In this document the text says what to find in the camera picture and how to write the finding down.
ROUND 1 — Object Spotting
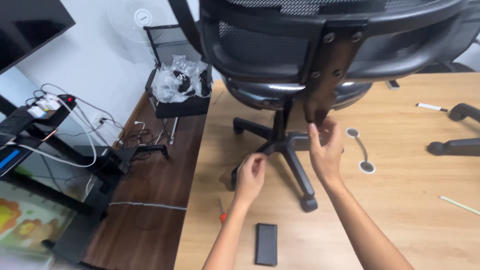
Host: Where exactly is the black metal frame stool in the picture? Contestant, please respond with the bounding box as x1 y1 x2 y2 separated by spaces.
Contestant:
143 24 213 145

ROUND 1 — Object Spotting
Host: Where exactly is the black stand base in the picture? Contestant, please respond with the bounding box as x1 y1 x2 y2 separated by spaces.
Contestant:
73 144 169 175

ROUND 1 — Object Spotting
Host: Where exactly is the white standing fan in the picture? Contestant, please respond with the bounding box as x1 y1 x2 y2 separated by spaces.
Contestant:
107 0 168 44

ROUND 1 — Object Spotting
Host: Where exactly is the black rectangular phone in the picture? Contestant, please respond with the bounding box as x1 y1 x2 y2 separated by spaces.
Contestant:
254 223 278 267

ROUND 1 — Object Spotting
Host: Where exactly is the white marker pen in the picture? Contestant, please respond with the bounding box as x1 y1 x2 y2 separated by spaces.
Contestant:
415 103 449 113

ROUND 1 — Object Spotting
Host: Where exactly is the clear plastic bag of parts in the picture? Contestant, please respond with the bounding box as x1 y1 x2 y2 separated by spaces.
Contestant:
151 55 213 104

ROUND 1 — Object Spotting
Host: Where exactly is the pale green stick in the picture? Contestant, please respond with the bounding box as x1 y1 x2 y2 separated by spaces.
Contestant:
439 195 480 217

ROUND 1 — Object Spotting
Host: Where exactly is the colourful play mat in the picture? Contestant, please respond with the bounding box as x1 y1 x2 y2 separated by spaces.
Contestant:
0 180 77 259

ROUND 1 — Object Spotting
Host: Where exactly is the black television screen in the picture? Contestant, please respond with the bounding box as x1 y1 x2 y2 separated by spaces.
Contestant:
0 0 77 74

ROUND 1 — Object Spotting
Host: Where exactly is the tangle of black cables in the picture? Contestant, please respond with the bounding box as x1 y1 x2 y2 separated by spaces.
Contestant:
112 119 170 160

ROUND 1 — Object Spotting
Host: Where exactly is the black television stand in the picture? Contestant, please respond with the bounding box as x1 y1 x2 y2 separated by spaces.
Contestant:
0 94 124 222

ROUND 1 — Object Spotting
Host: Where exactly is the silver handle with white grommets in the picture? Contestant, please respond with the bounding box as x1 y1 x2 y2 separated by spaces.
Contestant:
345 127 376 175

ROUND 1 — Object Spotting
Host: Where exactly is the black power strip with plugs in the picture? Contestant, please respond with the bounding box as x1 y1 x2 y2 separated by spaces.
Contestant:
26 94 77 119

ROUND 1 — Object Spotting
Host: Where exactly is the person's right hand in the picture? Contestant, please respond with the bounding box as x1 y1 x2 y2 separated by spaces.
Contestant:
307 117 344 185

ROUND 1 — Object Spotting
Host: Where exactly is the black mesh office chair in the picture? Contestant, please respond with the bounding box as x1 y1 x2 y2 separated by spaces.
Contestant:
167 0 480 213

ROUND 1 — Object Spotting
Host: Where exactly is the black chair armrest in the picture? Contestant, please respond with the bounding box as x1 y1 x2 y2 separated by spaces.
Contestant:
427 103 480 157

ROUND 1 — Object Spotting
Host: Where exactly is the person's left hand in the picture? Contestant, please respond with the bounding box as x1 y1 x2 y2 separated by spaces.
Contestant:
234 152 268 206

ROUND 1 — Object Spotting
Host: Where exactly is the device with blue screen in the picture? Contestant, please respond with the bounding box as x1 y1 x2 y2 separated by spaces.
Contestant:
0 147 23 178

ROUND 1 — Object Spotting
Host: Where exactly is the thick white cable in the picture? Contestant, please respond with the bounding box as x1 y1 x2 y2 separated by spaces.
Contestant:
5 98 98 169

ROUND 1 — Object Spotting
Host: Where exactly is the orange handled screwdriver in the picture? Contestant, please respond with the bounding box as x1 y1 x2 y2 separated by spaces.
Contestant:
218 197 228 224

